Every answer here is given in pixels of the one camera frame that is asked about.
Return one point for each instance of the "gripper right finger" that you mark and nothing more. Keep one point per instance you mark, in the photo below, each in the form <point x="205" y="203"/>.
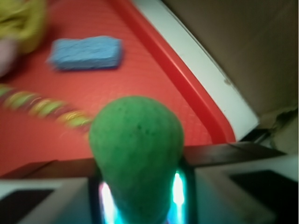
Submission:
<point x="263" y="191"/>

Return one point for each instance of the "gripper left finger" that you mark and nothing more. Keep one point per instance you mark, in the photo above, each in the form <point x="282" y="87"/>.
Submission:
<point x="49" y="201"/>

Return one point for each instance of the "brown cardboard panel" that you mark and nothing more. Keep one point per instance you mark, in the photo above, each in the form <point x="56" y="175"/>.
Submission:
<point x="256" y="43"/>

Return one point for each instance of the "blue sponge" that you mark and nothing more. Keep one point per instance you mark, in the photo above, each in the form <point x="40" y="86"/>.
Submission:
<point x="92" y="53"/>

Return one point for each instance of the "red plastic tray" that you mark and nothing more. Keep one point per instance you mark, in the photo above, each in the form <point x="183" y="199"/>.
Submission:
<point x="149" y="68"/>

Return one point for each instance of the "pink plush bunny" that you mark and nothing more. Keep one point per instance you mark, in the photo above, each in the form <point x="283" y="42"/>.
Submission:
<point x="8" y="55"/>

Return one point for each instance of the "yellow cloth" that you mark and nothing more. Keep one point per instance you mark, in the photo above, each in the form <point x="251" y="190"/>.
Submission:
<point x="23" y="21"/>

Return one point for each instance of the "multicolour twisted rope toy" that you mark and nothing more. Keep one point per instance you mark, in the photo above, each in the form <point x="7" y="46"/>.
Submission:
<point x="43" y="107"/>

